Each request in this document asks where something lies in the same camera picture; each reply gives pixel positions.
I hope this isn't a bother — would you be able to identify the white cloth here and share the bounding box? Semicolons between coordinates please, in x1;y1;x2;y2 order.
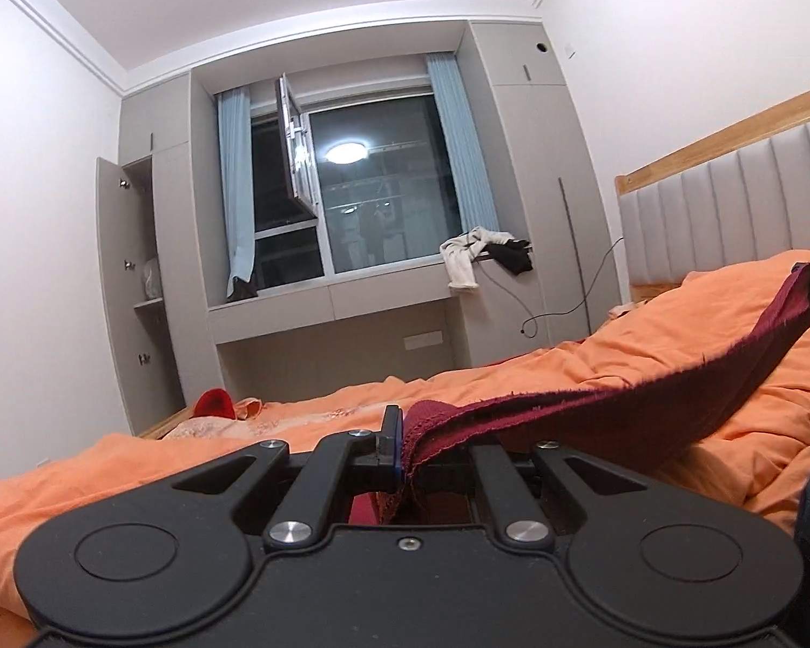
438;228;515;295

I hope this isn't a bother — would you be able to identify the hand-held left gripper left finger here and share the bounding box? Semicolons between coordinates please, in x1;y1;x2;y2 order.
172;405;406;551

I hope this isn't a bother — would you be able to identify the bright red cloth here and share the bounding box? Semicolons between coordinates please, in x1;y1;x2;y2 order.
192;388;239;420

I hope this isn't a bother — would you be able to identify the dark red knit sweater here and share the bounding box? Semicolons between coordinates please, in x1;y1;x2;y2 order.
347;263;810;528

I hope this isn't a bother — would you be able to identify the orange duvet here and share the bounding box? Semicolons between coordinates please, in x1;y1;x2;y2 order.
0;247;810;648

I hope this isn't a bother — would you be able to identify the peach embroidered sheet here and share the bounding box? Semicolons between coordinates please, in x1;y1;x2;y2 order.
162;405;387;445

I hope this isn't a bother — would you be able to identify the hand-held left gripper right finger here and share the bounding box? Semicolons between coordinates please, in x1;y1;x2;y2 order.
468;441;650;550

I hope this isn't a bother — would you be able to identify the large glass window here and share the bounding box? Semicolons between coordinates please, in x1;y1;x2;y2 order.
249;84;464;279

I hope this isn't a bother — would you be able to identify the light blue curtain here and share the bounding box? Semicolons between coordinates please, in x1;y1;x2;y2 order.
425;52;501;234
216;87;258;302

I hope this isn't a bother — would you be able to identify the open window sash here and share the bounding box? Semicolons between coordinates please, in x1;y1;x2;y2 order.
274;74;322;221

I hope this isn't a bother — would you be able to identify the black cloth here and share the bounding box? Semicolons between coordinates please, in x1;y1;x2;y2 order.
489;238;534;277

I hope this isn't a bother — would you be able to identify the black cable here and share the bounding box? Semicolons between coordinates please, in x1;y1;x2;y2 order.
476;236;626;339

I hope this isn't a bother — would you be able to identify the grey wardrobe door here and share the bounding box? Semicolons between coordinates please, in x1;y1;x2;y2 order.
96;157;187;437

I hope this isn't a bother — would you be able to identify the grey padded wooden headboard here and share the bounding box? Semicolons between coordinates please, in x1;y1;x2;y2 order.
614;81;810;305

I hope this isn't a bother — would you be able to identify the grey built-in wardrobe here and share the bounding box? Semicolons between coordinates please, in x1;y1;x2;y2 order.
96;19;632;437

